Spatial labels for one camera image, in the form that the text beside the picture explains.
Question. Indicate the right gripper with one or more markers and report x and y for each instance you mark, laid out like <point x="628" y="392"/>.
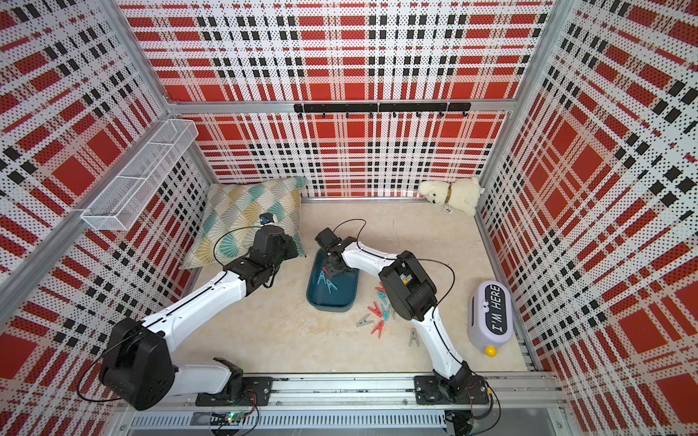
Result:
<point x="328" y="265"/>

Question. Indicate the teal plastic storage box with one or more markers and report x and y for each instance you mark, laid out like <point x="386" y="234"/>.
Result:
<point x="331" y="293"/>

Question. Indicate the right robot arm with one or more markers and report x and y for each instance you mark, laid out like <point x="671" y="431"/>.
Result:
<point x="411" y="293"/>

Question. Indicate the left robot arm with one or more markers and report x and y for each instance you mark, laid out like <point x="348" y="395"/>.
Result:
<point x="138" y="365"/>

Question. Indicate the grey clothespin left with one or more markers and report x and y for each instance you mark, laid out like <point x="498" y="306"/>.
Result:
<point x="365" y="320"/>

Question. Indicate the grey clothespin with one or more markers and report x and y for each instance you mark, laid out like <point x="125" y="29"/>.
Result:
<point x="414" y="338"/>
<point x="365" y="320"/>

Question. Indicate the red clothespin bottom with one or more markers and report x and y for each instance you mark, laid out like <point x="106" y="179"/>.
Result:
<point x="378" y="329"/>

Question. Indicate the patterned cushion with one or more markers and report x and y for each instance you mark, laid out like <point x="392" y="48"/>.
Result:
<point x="232" y="217"/>

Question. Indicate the grey clothespin bottom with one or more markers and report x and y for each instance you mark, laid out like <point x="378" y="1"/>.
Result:
<point x="414" y="338"/>

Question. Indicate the white plush dog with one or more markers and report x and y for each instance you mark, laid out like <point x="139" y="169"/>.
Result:
<point x="462" y="195"/>

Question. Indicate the green circuit board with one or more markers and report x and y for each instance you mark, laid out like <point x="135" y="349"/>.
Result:
<point x="227" y="418"/>

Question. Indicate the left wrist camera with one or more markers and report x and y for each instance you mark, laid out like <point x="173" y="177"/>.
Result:
<point x="267" y="219"/>

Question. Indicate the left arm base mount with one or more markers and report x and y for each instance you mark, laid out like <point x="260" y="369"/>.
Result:
<point x="239" y="390"/>

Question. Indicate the black hook rail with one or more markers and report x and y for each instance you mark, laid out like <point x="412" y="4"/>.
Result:
<point x="391" y="108"/>

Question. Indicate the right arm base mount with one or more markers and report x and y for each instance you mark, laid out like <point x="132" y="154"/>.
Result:
<point x="433" y="390"/>

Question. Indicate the white wire mesh shelf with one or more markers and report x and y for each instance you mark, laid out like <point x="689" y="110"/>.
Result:
<point x="119" y="205"/>

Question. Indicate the aluminium front rail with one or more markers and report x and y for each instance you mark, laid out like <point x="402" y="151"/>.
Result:
<point x="276" y="392"/>

